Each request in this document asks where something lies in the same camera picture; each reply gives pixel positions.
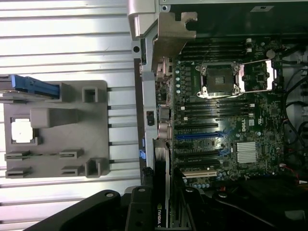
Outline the white PCI slot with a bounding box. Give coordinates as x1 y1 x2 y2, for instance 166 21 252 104
182 169 217 179

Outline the black expansion slot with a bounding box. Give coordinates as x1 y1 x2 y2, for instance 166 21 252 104
173 122 218 129
180 159 220 167
175 149 231 157

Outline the blue expansion slot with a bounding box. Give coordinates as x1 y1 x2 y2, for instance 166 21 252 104
176 131 231 141

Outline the silver chipset heat sink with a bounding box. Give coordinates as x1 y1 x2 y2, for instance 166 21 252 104
236 141 258 163

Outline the green motherboard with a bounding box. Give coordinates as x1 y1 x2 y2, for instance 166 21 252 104
173 36 289 191

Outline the grey plastic parts rack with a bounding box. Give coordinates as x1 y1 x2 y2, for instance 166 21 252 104
3 80 109 179

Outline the open dark grey PC case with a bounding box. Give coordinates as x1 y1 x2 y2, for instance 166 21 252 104
127 0 308 231

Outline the green RAM stick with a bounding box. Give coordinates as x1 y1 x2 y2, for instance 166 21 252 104
5 154 61 161

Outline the CPU socket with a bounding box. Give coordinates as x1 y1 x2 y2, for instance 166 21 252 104
196 61 243 98

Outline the silver CPU chip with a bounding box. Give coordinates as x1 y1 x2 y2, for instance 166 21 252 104
11 117 37 144

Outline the hard disk in blue caddy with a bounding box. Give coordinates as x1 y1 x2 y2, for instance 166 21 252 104
0 74 61 102

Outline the open metal socket cover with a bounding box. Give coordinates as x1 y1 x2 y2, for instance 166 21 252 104
239 59 281 93

